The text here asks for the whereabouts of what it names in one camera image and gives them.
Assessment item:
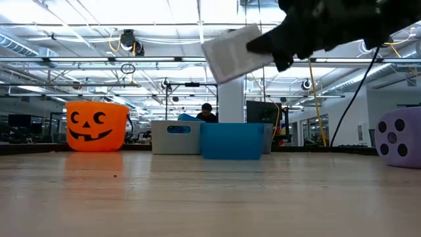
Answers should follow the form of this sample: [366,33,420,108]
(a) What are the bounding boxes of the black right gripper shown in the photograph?
[245,0,333,73]

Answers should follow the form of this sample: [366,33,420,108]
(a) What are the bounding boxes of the white card with print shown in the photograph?
[201,23,275,85]

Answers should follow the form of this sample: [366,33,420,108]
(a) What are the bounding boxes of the light grey plastic bin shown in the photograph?
[151,120,203,155]

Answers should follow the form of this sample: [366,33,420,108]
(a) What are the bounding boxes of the purple foam die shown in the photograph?
[374,106,421,169]

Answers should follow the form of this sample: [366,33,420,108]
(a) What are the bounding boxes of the black monitor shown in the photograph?
[246,100,283,125]

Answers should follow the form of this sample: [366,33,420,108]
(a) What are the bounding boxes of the white building column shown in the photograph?
[218,77,246,124]

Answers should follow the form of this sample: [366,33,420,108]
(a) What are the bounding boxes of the dark grey translucent bin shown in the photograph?
[262,123,274,155]

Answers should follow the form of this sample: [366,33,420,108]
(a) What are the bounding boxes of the person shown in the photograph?
[195,102,218,124]

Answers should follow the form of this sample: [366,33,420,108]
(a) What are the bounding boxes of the teal plastic tray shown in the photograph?
[200,122,265,161]

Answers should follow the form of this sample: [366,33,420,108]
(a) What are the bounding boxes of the orange pumpkin face bucket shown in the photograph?
[64,100,131,152]

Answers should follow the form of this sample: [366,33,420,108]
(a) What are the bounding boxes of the yellow hanging cable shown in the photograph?
[307,57,328,147]

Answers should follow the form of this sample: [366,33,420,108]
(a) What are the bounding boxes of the black metal frame rig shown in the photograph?
[165,82,220,123]

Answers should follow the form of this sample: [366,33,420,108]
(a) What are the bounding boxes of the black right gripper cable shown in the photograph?
[330,45,382,147]

